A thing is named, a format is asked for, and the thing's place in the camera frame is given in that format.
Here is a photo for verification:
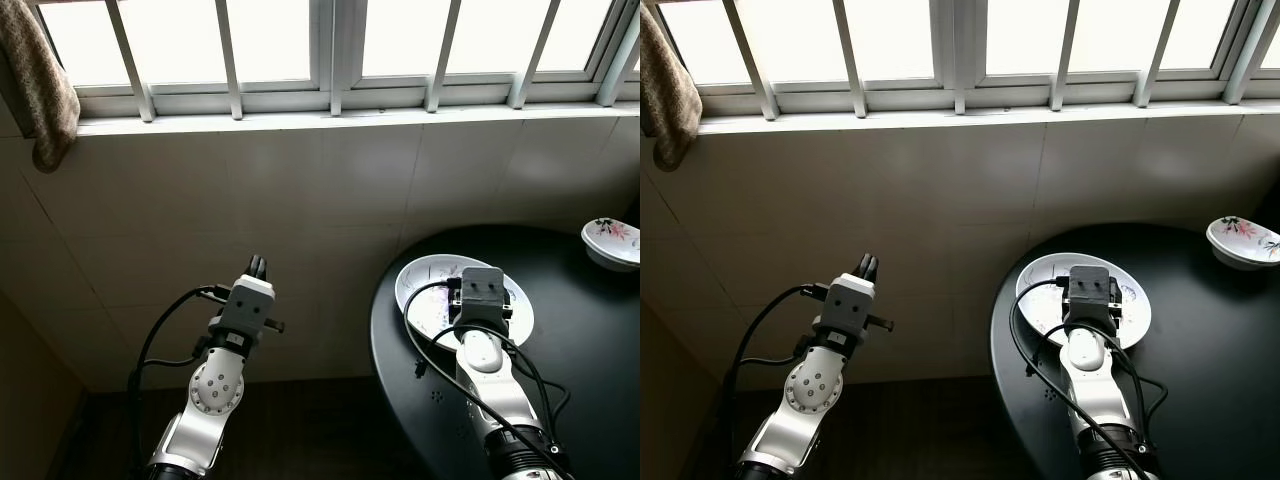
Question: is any grey window frame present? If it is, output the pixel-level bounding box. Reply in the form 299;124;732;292
690;0;1280;134
30;0;641;136

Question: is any brown patterned curtain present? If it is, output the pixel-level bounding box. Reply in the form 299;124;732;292
0;0;81;174
640;0;704;173

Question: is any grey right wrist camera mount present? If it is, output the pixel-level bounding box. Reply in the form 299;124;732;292
1068;265;1121;336
450;265;513;336

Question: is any white window bar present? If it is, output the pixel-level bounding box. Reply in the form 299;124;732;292
425;0;466;113
213;0;244;121
1133;0;1186;107
508;0;561;109
833;0;866;119
722;0;779;121
1050;0;1091;111
103;0;156;123

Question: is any white ceramic plate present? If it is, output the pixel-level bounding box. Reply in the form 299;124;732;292
395;254;536;351
1015;252;1153;351

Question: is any white floral bowl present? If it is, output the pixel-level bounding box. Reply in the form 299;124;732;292
1206;215;1280;271
581;218;641;273

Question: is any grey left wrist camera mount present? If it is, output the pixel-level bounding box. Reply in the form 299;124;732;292
213;275;276;346
820;275;879;346

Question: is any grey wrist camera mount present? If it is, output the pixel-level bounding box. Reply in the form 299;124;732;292
450;265;513;336
1068;265;1121;336
820;275;879;346
213;275;276;346

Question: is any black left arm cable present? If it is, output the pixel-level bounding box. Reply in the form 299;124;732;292
130;285;233;471
727;285;836;471

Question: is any black round table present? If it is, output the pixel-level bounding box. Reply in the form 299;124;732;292
990;222;1280;480
370;225;641;480

